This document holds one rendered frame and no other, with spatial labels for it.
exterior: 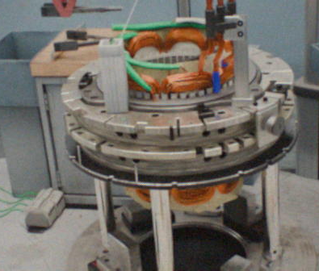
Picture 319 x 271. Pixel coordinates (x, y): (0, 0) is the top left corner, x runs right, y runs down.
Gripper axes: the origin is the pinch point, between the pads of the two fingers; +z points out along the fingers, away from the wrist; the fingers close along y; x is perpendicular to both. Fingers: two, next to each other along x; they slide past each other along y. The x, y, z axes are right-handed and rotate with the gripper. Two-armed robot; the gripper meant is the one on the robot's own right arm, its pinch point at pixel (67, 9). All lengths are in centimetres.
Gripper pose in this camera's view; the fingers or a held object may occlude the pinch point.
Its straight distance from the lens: 115.4
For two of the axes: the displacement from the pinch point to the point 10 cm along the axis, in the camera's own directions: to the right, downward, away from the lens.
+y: -0.6, 4.4, -9.0
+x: 10.0, -0.1, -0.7
